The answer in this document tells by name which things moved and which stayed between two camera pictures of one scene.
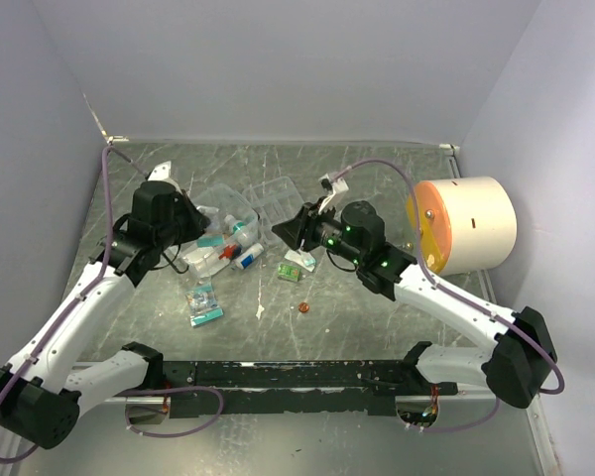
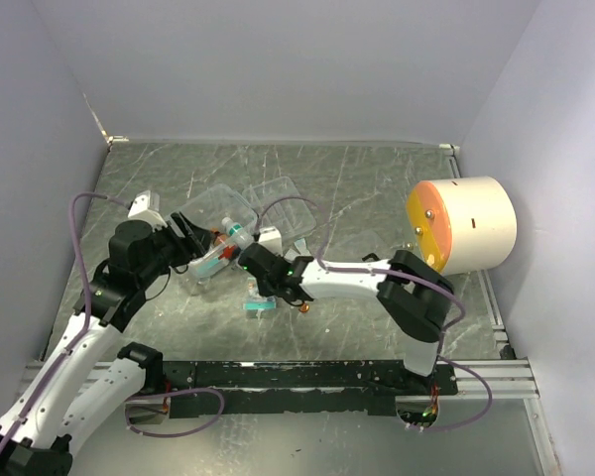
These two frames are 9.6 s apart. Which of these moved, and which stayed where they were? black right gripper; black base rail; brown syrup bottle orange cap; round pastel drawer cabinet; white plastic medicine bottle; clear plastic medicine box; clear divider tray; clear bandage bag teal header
Moved: black right gripper; white plastic medicine bottle; clear bandage bag teal header; brown syrup bottle orange cap
Stayed: clear divider tray; black base rail; clear plastic medicine box; round pastel drawer cabinet
